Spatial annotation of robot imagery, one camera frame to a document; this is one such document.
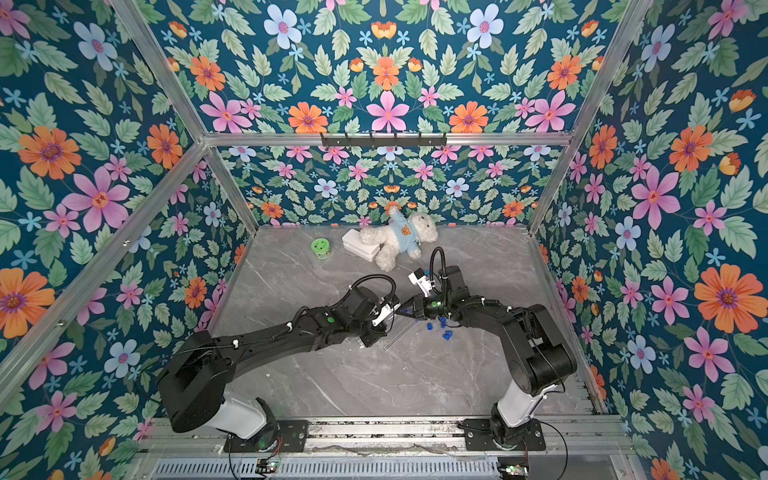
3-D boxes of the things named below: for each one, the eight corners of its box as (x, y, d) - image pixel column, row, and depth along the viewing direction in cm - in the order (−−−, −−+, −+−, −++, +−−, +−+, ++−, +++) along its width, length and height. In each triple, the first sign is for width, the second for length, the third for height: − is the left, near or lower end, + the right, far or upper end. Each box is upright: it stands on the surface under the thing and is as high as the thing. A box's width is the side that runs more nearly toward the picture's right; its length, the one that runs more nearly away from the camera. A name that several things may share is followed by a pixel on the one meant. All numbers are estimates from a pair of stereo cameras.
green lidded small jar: (312, 260, 112) (309, 252, 108) (316, 245, 116) (313, 237, 113) (330, 260, 112) (327, 251, 108) (333, 245, 116) (330, 237, 113)
